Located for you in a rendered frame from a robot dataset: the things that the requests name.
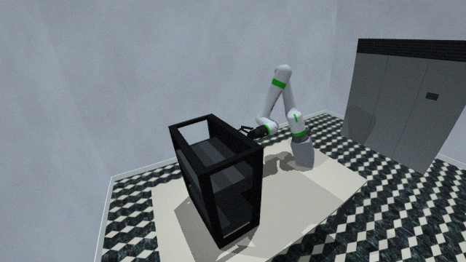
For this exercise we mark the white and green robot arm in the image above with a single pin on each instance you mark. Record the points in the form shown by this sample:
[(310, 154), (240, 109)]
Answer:
[(281, 84)]

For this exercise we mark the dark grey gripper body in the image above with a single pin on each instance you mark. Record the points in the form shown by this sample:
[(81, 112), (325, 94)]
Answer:
[(256, 133)]

